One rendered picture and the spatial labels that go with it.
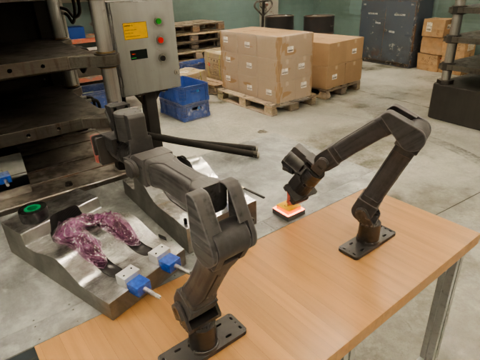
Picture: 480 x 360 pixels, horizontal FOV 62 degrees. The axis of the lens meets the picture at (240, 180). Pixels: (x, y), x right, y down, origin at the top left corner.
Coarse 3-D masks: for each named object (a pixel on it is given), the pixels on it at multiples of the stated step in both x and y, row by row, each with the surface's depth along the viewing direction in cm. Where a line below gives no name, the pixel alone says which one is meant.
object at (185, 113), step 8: (160, 104) 519; (168, 104) 503; (176, 104) 486; (192, 104) 484; (200, 104) 491; (208, 104) 498; (168, 112) 511; (176, 112) 492; (184, 112) 481; (192, 112) 488; (200, 112) 495; (208, 112) 502; (184, 120) 484; (192, 120) 493
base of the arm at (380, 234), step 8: (376, 224) 117; (360, 232) 119; (368, 232) 117; (376, 232) 117; (384, 232) 124; (392, 232) 124; (352, 240) 121; (360, 240) 120; (368, 240) 118; (376, 240) 118; (384, 240) 121; (344, 248) 118; (352, 248) 118; (360, 248) 118; (368, 248) 117; (352, 256) 115; (360, 256) 114
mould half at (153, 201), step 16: (192, 160) 149; (128, 192) 152; (144, 192) 136; (160, 192) 135; (144, 208) 141; (160, 208) 128; (176, 208) 127; (160, 224) 133; (176, 224) 121; (176, 240) 125
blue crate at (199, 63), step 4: (192, 60) 684; (196, 60) 689; (200, 60) 694; (204, 60) 696; (180, 64) 667; (184, 64) 658; (188, 64) 648; (192, 64) 645; (196, 64) 651; (200, 64) 654; (204, 64) 660; (180, 68) 672; (196, 68) 654; (200, 68) 658; (204, 68) 663
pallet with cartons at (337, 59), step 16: (320, 48) 532; (336, 48) 532; (352, 48) 556; (320, 64) 540; (336, 64) 543; (352, 64) 567; (320, 80) 549; (336, 80) 555; (352, 80) 579; (320, 96) 558
